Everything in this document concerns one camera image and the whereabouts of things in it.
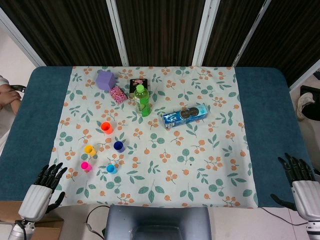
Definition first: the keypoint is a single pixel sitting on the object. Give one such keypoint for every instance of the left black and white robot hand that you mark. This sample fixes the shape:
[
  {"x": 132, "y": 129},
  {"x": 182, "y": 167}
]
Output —
[{"x": 35, "y": 197}]

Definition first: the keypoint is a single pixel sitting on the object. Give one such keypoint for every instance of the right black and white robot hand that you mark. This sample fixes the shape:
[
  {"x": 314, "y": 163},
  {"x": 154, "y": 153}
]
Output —
[{"x": 306, "y": 195}]

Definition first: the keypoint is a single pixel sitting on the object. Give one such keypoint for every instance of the pink plastic cup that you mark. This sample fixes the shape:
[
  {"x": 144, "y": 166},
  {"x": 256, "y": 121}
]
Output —
[{"x": 86, "y": 167}]

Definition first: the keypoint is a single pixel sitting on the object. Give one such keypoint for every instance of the yellow plastic cup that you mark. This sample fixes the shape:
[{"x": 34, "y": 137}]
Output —
[{"x": 90, "y": 150}]

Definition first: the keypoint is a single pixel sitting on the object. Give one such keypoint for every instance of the light blue plastic cup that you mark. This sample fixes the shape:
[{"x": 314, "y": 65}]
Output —
[{"x": 111, "y": 169}]

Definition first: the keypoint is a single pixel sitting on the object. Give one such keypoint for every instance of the dark blue plastic cup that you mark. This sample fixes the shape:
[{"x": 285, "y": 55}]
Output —
[{"x": 119, "y": 146}]

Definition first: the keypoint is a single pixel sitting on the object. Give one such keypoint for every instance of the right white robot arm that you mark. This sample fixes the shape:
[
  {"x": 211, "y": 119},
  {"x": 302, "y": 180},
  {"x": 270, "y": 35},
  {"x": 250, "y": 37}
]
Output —
[{"x": 313, "y": 231}]

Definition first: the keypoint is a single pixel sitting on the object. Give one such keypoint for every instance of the brown cardboard box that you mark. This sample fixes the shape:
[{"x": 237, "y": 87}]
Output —
[{"x": 52, "y": 226}]

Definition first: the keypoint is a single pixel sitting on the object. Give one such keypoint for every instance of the teal blue table cover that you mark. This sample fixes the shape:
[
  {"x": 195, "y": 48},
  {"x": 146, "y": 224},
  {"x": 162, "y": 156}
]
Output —
[{"x": 22, "y": 140}]

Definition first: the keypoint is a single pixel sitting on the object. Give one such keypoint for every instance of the white sneaker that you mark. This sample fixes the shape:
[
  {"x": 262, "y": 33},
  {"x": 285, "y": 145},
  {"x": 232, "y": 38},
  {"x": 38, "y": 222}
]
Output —
[{"x": 305, "y": 102}]

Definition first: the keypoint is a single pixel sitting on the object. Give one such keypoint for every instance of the orange plastic cup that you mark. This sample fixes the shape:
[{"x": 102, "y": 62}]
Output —
[{"x": 107, "y": 128}]

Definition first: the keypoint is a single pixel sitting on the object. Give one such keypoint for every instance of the black trouser leg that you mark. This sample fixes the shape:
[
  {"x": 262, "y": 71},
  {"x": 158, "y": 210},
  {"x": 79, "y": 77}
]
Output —
[{"x": 312, "y": 90}]

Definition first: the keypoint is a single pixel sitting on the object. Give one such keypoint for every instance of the bystander white shirt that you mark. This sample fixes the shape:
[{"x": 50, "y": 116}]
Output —
[{"x": 3, "y": 80}]

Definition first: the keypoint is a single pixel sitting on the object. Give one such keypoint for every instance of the pink patterned small box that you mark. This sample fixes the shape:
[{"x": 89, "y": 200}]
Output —
[{"x": 117, "y": 94}]

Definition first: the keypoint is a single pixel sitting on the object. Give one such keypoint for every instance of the floral print tablecloth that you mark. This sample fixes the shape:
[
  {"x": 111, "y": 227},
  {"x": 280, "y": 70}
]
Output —
[{"x": 162, "y": 162}]

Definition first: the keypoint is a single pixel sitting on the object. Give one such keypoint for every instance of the purple foam cube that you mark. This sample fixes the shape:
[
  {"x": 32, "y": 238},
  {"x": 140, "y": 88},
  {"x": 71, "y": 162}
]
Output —
[{"x": 105, "y": 80}]

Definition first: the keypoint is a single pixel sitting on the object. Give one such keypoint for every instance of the green tea bottle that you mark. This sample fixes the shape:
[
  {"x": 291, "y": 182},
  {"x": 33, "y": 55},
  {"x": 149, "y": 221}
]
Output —
[{"x": 143, "y": 102}]

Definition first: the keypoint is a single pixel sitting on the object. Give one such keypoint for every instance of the blue cookie box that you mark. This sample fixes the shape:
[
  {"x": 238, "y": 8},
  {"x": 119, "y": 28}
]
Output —
[{"x": 185, "y": 116}]

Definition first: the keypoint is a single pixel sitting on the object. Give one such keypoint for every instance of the dark folding screen panel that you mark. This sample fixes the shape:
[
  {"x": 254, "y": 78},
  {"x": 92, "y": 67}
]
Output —
[
  {"x": 230, "y": 32},
  {"x": 162, "y": 30},
  {"x": 287, "y": 32},
  {"x": 62, "y": 30}
]

